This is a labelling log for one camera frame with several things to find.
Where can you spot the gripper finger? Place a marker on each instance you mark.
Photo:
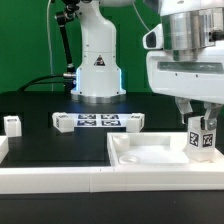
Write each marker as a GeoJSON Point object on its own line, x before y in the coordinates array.
{"type": "Point", "coordinates": [184, 107]}
{"type": "Point", "coordinates": [209, 120]}

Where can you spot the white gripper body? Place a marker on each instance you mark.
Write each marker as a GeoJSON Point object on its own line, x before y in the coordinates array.
{"type": "Point", "coordinates": [202, 80]}

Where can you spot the white square table top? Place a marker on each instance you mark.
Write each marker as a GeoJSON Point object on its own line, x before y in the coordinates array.
{"type": "Point", "coordinates": [146, 148]}

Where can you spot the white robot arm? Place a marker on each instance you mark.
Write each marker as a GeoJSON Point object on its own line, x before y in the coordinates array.
{"type": "Point", "coordinates": [185, 56]}

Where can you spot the marker sheet with tags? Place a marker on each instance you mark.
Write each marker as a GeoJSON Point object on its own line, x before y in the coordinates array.
{"type": "Point", "coordinates": [99, 120]}

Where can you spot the white U-shaped fence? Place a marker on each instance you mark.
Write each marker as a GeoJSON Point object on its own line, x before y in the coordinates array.
{"type": "Point", "coordinates": [195, 176]}

